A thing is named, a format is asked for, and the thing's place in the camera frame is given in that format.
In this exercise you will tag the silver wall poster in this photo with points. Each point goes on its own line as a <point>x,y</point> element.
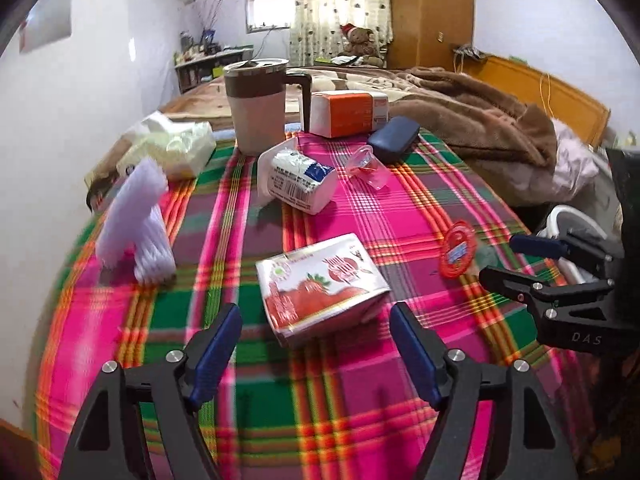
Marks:
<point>47,20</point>

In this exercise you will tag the small window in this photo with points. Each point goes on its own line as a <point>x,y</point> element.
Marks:
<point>270,10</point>

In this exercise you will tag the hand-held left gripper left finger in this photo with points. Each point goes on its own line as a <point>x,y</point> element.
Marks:
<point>220,355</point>

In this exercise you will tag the heart print curtain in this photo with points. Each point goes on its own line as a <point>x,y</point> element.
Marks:
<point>335,5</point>

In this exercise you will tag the beige brown patterned blanket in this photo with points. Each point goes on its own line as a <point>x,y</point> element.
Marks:
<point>340,80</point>

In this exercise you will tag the orange and white box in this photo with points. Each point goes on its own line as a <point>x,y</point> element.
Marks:
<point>345,115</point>

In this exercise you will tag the teddy bear with red hat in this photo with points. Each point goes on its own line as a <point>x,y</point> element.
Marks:
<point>360,42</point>

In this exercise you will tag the dark blue glasses case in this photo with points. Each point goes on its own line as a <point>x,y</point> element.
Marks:
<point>392,137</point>

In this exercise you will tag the clear plastic piece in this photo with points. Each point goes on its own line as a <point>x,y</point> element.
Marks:
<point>365,165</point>

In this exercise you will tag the strawberry print carton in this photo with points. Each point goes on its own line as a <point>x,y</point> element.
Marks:
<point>310,290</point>

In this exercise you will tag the brown plush blanket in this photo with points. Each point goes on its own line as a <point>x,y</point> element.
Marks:
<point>480,125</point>

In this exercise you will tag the white yogurt cup blue label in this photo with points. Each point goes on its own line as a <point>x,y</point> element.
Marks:
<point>295,175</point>

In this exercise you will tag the pink green plaid tablecloth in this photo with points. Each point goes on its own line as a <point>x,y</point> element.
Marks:
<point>240,240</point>

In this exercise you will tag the shelf with cosmetics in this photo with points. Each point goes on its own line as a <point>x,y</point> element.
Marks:
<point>210,65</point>

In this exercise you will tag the soft tissue pack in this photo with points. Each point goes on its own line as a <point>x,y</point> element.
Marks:
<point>170,150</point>

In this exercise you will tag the brown lidded mug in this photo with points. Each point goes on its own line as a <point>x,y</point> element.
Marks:
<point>255,115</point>

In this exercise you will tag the power strip with chargers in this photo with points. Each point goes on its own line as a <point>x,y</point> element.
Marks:
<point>467,52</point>

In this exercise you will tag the red round plastic lid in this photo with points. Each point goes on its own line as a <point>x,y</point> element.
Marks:
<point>456,250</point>

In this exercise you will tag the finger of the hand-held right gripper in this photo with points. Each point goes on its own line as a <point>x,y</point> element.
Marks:
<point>537,245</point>
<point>505,282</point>

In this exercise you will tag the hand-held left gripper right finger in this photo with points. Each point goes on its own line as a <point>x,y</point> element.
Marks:
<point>415,355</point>

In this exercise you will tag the pale pink bed sheet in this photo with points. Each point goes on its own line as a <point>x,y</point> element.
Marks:
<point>575,160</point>

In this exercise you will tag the white round trash bin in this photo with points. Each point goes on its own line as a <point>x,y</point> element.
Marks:
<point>555,220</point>

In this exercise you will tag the wooden headboard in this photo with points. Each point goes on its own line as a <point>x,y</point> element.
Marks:
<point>565,90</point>

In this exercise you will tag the vase of bare branches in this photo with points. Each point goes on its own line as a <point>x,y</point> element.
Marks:
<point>207,22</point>

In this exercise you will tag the wooden wardrobe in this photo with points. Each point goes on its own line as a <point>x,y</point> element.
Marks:
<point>430,10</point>

